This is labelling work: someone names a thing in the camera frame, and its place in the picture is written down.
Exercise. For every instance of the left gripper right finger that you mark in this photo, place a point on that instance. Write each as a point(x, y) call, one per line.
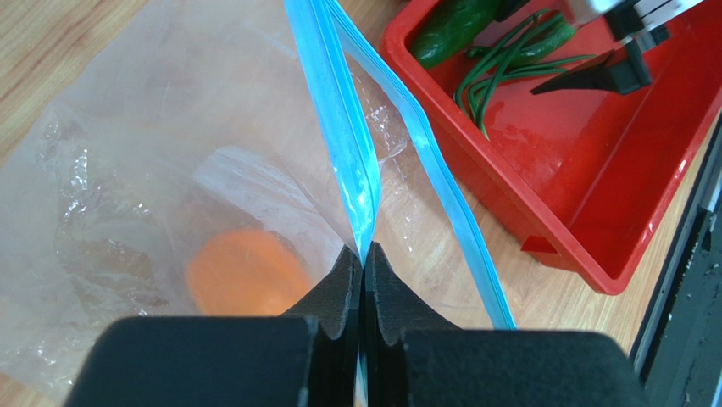
point(416, 357)

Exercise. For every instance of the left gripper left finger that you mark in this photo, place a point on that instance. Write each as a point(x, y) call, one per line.
point(305, 357)

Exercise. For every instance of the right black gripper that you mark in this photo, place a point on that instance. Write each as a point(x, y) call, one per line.
point(639, 25)

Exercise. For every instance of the orange fruit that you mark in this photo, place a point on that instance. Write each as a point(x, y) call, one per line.
point(246, 273)

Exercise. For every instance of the green onion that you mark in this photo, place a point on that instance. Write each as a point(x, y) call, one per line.
point(474, 92)

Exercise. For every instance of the clear zip top bag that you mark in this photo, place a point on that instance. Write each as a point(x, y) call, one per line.
point(207, 117)

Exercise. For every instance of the lower green pepper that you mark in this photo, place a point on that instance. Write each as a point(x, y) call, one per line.
point(534, 50)

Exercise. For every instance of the red plastic tray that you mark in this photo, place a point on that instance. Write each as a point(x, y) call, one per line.
point(581, 178)

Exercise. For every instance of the upper green cucumber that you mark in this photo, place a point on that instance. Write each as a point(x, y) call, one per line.
point(452, 25)

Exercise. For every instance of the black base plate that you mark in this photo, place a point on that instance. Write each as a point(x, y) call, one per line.
point(677, 352)

